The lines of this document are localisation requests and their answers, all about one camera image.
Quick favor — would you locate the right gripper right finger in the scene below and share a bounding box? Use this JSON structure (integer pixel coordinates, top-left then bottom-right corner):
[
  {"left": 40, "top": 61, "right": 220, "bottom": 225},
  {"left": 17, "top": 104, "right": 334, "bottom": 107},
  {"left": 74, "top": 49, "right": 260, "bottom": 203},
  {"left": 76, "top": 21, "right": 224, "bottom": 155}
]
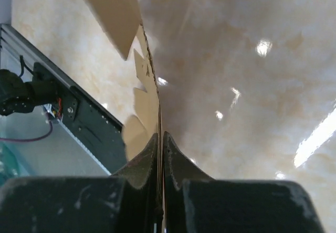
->
[{"left": 163, "top": 131, "right": 213, "bottom": 232}]

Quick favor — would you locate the brown cardboard box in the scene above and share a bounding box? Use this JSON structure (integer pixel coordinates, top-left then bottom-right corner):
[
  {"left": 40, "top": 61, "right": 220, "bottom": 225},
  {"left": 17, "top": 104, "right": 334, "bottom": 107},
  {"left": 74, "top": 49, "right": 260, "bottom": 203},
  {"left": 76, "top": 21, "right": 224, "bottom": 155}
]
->
[{"left": 85, "top": 0, "right": 165, "bottom": 232}]

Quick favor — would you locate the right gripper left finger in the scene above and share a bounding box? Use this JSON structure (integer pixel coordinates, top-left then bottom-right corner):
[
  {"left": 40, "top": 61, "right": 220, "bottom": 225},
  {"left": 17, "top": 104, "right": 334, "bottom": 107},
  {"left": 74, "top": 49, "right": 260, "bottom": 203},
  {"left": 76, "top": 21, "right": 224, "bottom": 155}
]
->
[{"left": 111, "top": 133, "right": 160, "bottom": 232}]

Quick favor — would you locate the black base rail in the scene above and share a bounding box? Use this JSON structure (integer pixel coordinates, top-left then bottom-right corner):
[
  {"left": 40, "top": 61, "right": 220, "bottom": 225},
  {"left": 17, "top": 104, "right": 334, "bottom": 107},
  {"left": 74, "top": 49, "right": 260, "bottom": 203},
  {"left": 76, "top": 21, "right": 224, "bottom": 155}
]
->
[{"left": 33, "top": 62, "right": 127, "bottom": 174}]

